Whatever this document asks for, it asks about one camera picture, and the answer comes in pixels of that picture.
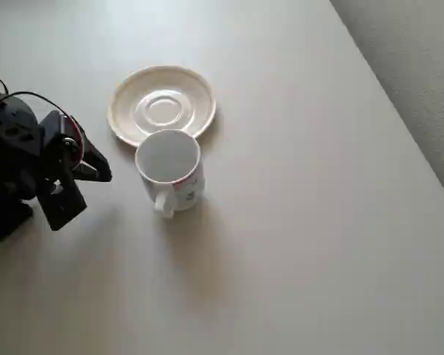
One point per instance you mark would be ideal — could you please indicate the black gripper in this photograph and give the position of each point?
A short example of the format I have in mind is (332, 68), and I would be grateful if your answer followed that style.
(67, 167)

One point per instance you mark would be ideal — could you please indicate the white ceramic mug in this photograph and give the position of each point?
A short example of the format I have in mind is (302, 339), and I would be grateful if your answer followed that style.
(168, 157)

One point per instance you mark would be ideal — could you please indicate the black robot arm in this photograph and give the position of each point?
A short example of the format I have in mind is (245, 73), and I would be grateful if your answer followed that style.
(7, 166)

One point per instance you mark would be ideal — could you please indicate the cream porcelain saucer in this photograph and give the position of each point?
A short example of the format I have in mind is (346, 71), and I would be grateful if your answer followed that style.
(163, 85)

